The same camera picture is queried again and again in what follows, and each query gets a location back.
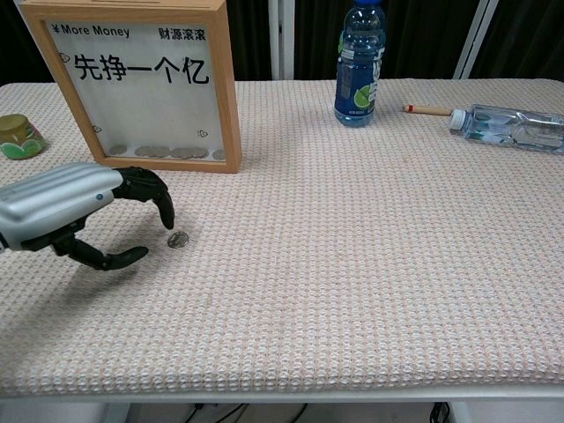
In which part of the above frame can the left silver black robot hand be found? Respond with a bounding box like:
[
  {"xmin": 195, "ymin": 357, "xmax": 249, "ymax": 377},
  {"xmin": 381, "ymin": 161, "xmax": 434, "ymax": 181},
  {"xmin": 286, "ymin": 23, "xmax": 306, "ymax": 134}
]
[{"xmin": 0, "ymin": 161, "xmax": 176, "ymax": 271}]

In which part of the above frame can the black cable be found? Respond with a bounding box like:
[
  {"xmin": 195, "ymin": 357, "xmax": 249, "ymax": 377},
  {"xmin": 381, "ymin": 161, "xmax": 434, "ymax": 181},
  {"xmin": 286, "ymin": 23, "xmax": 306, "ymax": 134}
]
[
  {"xmin": 182, "ymin": 403, "xmax": 250, "ymax": 423},
  {"xmin": 429, "ymin": 401, "xmax": 451, "ymax": 423},
  {"xmin": 281, "ymin": 404, "xmax": 309, "ymax": 423}
]

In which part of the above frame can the clear plastic water bottle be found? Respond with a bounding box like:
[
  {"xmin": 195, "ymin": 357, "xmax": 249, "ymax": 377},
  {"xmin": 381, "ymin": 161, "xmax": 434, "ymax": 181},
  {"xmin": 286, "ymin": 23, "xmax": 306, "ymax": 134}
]
[{"xmin": 448, "ymin": 103, "xmax": 564, "ymax": 155}]

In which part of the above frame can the woven beige tablecloth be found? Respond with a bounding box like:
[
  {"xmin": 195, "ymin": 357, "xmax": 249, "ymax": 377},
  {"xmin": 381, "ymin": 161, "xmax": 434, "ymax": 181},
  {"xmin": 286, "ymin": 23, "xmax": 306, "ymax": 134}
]
[{"xmin": 0, "ymin": 78, "xmax": 564, "ymax": 397}]

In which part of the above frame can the wooden stick with red band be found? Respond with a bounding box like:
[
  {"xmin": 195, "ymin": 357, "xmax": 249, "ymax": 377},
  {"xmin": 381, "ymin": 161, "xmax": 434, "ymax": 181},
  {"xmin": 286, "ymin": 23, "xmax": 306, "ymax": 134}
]
[{"xmin": 402, "ymin": 104, "xmax": 455, "ymax": 118}]

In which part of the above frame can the blue sports drink bottle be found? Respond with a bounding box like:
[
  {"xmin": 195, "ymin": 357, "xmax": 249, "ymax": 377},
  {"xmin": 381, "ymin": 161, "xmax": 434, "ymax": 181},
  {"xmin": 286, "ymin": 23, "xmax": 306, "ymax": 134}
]
[{"xmin": 333, "ymin": 0, "xmax": 388, "ymax": 130}]

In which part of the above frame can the wooden frame coin bank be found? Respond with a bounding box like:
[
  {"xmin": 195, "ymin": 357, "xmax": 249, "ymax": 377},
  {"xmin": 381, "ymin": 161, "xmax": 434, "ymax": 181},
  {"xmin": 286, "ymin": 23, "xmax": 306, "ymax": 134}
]
[{"xmin": 19, "ymin": 0, "xmax": 242, "ymax": 174}]

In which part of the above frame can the white partition post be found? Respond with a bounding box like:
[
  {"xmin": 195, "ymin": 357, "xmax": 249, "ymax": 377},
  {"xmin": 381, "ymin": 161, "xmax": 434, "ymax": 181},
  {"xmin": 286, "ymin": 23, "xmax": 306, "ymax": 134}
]
[
  {"xmin": 267, "ymin": 0, "xmax": 295, "ymax": 81},
  {"xmin": 452, "ymin": 0, "xmax": 504, "ymax": 80}
]

